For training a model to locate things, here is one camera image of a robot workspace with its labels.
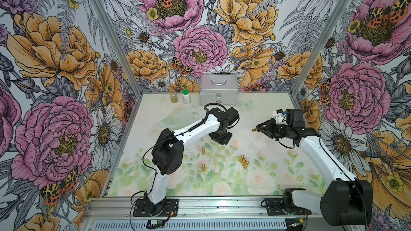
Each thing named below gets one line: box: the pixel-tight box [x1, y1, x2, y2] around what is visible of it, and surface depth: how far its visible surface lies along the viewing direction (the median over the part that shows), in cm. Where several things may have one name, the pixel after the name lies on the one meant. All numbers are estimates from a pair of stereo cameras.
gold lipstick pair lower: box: [241, 157, 249, 170], surface depth 85 cm
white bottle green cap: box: [182, 89, 192, 105], surface depth 114 cm
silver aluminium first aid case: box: [199, 74, 239, 107], surface depth 111 cm
